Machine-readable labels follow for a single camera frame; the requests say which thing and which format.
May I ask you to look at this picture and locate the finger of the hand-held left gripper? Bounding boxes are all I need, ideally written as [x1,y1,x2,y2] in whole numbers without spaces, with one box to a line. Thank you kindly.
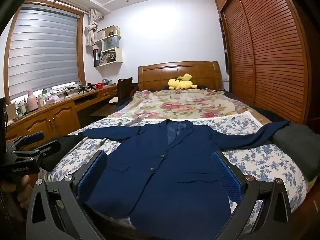
[10,140,62,167]
[6,131,45,151]

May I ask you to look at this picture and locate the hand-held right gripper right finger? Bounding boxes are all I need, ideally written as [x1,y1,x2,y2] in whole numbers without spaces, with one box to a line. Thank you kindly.
[211,151,293,240]

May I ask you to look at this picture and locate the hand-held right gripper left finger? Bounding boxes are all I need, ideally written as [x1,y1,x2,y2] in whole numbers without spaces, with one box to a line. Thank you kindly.
[26,150,108,240]

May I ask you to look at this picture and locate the navy blue blazer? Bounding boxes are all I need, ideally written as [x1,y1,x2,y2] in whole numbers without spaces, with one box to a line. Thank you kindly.
[82,119,290,239]

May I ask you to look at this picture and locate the black folded clothes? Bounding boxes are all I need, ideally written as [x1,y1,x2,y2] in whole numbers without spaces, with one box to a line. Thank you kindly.
[39,134,85,172]

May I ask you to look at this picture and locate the dark grey folded clothes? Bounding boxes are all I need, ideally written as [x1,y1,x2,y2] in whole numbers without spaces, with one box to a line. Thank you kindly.
[272,123,320,181]

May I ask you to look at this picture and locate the person's left hand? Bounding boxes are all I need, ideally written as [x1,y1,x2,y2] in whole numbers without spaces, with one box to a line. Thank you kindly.
[14,174,32,208]

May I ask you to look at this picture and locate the wooden desk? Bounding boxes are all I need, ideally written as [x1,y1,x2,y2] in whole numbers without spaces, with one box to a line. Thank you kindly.
[4,84,118,144]

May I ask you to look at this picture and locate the pink bottle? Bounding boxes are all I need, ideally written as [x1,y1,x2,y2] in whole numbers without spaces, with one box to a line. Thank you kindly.
[26,89,38,112]

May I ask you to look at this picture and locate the blue floral bed sheet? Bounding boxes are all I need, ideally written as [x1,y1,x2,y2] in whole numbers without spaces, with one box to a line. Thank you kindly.
[41,112,308,230]

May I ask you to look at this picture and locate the black gadget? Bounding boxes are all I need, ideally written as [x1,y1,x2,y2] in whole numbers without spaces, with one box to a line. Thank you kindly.
[77,83,94,96]

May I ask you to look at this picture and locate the navy bed cover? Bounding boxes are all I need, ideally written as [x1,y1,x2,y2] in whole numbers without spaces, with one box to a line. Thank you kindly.
[115,84,273,126]

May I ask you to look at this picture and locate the rose floral blanket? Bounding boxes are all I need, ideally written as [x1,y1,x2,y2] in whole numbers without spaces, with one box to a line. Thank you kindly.
[107,89,256,121]

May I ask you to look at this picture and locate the grey window blind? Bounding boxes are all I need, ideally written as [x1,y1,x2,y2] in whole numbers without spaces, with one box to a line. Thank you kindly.
[7,7,79,98]

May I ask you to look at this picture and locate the wooden chair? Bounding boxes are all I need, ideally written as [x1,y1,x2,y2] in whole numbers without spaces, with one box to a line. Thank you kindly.
[109,77,133,104]

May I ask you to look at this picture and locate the yellow plush toy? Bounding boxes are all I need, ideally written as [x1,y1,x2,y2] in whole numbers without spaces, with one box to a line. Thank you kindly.
[168,73,198,91]

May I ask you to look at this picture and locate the row of books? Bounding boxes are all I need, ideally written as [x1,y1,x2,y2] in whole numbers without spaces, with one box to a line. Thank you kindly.
[93,49,117,67]

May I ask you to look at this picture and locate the tied beige curtain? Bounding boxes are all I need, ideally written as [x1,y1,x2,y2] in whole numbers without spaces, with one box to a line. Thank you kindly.
[85,8,101,48]

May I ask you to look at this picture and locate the wooden headboard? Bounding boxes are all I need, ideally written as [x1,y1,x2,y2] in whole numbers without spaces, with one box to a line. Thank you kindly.
[138,61,223,92]

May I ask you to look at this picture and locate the grey paper bag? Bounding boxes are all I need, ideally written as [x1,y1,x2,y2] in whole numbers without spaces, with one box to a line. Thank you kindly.
[104,36,119,51]

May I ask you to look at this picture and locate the wooden louvred wardrobe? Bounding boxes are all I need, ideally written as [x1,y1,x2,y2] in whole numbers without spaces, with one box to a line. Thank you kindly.
[214,0,313,126]

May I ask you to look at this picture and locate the curtain rod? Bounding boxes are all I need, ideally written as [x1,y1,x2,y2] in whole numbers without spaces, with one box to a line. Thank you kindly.
[27,0,91,13]

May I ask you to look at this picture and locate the wooden window frame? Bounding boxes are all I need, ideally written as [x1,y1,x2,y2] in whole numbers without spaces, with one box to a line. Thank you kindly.
[3,0,87,102]

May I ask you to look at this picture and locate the white wall shelf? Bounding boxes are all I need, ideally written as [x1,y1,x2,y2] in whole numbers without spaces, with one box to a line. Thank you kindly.
[93,25,123,67]

